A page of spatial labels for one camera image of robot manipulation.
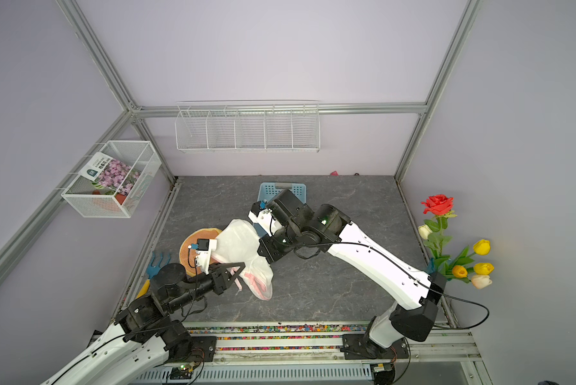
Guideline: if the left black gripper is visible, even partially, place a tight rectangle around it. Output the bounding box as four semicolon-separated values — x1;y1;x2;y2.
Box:
168;261;246;311

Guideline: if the white mesh laundry bag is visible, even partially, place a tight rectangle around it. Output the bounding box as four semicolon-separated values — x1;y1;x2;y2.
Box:
210;218;275;285

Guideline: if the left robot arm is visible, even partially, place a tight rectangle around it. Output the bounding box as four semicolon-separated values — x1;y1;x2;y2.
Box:
47;262;246;384

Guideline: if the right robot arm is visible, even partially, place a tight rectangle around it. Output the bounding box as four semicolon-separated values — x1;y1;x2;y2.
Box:
249;190;446;360

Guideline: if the pink trimmed mesh bag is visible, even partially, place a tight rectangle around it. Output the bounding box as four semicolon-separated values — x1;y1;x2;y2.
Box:
239;269;274;301

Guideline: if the light blue plastic basket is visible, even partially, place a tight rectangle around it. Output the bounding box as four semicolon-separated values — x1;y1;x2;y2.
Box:
257;182;307;204

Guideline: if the blue garden fork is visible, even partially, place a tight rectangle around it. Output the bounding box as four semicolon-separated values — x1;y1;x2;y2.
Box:
137;251;172;298

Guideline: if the white tulip bud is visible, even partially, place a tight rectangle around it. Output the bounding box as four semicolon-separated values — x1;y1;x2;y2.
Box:
418;225;433;241

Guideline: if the purple flower pot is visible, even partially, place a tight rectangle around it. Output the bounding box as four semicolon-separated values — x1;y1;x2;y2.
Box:
92;159;141;205

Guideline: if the red artificial rose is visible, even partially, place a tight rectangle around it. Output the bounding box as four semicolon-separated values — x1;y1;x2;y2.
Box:
422;194;454;217

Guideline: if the teal glass vase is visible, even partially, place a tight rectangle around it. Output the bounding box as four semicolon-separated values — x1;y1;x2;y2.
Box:
425;258;453;281

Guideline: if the orange tulip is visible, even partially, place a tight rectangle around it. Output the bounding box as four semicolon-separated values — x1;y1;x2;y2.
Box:
452;265;468;279

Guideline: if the yellow tulip top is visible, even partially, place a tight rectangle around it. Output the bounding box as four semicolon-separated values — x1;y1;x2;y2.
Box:
473;239;491;256

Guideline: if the yellow tulip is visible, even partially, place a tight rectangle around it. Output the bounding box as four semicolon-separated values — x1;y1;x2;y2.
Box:
473;239;491;256
474;262;495;276

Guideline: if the pink white tulip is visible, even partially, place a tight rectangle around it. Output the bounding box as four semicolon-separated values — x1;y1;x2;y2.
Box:
470;274;493;290

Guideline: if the yellow tulip middle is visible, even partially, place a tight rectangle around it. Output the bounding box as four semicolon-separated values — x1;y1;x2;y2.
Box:
474;262;495;276

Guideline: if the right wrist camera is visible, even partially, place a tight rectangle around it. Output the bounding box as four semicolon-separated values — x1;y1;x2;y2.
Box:
248;201;283;237

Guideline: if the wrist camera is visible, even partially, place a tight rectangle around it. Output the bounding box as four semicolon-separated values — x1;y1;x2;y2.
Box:
188;238;217;275
248;201;283;237

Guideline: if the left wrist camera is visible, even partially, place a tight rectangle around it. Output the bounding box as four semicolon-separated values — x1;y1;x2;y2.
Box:
188;238;217;275

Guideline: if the white wire wall shelf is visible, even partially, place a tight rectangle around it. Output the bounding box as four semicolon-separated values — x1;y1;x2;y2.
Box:
174;99;321;152

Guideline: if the white wire side basket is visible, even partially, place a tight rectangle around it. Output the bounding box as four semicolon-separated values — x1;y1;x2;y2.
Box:
62;141;162;218

